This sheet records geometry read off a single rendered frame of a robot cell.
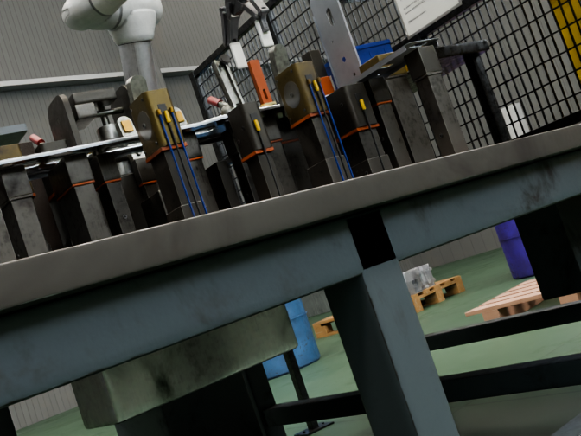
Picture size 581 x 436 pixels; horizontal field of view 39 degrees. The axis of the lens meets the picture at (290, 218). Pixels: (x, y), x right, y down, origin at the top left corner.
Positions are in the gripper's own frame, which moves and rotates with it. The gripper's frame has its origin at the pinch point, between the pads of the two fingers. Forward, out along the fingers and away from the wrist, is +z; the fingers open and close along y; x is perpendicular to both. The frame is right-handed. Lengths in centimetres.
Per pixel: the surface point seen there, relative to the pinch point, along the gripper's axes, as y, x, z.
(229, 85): -15.1, -0.2, 2.4
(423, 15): 7, 54, -2
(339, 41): 2.0, 26.2, 0.5
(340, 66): -1.0, 26.1, 6.4
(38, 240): 6, -67, 33
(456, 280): -373, 395, 107
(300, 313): -323, 194, 83
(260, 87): -14.8, 8.8, 4.6
